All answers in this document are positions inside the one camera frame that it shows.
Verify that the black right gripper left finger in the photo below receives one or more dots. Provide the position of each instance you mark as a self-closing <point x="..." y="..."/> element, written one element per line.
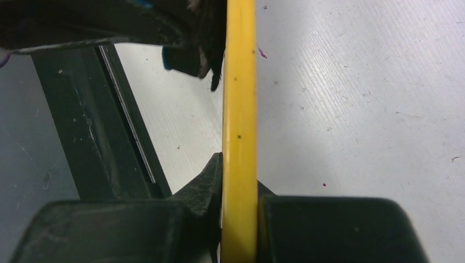
<point x="182" y="228"/>

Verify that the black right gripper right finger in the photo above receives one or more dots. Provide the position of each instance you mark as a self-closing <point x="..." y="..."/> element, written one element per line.
<point x="334" y="229"/>

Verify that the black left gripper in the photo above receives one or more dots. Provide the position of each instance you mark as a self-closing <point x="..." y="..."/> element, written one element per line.
<point x="33" y="26"/>

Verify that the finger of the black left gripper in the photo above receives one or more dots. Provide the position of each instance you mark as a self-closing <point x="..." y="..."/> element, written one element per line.
<point x="211" y="38"/>

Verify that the blue whiteboard eraser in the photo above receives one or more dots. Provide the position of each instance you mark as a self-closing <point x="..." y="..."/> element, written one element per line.
<point x="191" y="61"/>

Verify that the yellow framed whiteboard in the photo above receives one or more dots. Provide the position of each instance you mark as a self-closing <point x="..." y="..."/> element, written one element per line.
<point x="239" y="139"/>

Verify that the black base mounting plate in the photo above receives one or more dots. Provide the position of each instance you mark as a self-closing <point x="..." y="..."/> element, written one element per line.
<point x="99" y="124"/>

